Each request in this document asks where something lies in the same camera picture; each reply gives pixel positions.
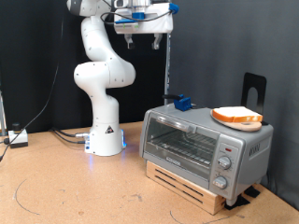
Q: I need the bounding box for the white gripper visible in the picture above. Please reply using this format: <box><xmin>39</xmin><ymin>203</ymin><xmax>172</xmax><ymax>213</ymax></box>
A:
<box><xmin>113</xmin><ymin>3</ymin><xmax>174</xmax><ymax>50</ymax></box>

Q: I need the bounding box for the blue fork grip block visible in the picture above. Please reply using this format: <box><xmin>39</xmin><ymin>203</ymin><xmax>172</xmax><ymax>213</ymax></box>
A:
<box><xmin>173</xmin><ymin>93</ymin><xmax>192</xmax><ymax>112</ymax></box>

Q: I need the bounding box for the glass oven door grey handle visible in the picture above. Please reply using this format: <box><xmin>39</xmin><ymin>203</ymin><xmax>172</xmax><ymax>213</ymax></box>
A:
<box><xmin>141</xmin><ymin>111</ymin><xmax>221</xmax><ymax>181</ymax></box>

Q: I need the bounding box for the white bread slice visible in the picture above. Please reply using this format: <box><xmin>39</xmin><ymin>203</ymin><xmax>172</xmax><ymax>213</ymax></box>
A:
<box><xmin>211</xmin><ymin>105</ymin><xmax>263</xmax><ymax>123</ymax></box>

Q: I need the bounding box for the silver oven temperature knob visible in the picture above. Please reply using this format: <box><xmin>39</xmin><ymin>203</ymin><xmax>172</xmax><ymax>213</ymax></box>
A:
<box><xmin>217</xmin><ymin>156</ymin><xmax>233</xmax><ymax>171</ymax></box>

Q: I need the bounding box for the silver toaster oven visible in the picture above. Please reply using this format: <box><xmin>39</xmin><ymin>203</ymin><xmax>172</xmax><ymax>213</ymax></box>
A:
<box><xmin>138</xmin><ymin>102</ymin><xmax>275</xmax><ymax>207</ymax></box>

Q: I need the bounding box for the silver oven timer knob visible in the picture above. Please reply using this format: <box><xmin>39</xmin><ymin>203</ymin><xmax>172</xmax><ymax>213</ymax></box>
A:
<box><xmin>213</xmin><ymin>175</ymin><xmax>229</xmax><ymax>190</ymax></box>

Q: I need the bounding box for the tall metal pole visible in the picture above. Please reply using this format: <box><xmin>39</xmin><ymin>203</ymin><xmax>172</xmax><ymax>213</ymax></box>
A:
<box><xmin>163</xmin><ymin>32</ymin><xmax>173</xmax><ymax>105</ymax></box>

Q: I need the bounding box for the black metal bookend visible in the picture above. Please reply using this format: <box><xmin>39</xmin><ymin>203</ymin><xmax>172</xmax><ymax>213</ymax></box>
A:
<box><xmin>240</xmin><ymin>72</ymin><xmax>269</xmax><ymax>126</ymax></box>

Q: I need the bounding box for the oval wooden cutting board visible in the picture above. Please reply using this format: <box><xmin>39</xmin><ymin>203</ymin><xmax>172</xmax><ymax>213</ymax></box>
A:
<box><xmin>209</xmin><ymin>109</ymin><xmax>263</xmax><ymax>133</ymax></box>

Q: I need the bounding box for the wooden pallet base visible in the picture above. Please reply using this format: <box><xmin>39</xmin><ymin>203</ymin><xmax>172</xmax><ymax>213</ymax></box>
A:
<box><xmin>145</xmin><ymin>160</ymin><xmax>227</xmax><ymax>216</ymax></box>

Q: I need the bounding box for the thin metal stand pole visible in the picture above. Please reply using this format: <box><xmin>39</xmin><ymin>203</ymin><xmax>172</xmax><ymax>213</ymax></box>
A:
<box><xmin>0</xmin><ymin>90</ymin><xmax>7</xmax><ymax>137</ymax></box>

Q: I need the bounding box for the black foam pad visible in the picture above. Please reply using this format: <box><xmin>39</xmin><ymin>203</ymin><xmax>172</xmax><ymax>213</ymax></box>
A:
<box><xmin>223</xmin><ymin>194</ymin><xmax>250</xmax><ymax>211</ymax></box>
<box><xmin>244</xmin><ymin>186</ymin><xmax>262</xmax><ymax>199</ymax></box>

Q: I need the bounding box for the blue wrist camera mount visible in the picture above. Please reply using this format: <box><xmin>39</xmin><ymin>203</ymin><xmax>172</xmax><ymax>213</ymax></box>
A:
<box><xmin>115</xmin><ymin>11</ymin><xmax>147</xmax><ymax>26</ymax></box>

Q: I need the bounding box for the black cable silver connector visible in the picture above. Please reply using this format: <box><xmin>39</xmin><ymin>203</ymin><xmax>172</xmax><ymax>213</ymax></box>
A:
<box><xmin>50</xmin><ymin>126</ymin><xmax>92</xmax><ymax>139</ymax></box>

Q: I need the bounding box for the long black hanging cable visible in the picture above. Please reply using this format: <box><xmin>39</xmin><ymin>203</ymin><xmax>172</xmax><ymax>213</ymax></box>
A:
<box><xmin>0</xmin><ymin>8</ymin><xmax>68</xmax><ymax>162</ymax></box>

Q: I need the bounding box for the metal wire oven rack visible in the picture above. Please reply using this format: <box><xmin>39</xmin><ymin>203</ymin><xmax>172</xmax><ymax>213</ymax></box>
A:
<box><xmin>146</xmin><ymin>129</ymin><xmax>218</xmax><ymax>166</ymax></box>

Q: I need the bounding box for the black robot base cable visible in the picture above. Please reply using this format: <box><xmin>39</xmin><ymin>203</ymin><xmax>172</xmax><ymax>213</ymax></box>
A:
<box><xmin>52</xmin><ymin>130</ymin><xmax>88</xmax><ymax>145</ymax></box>

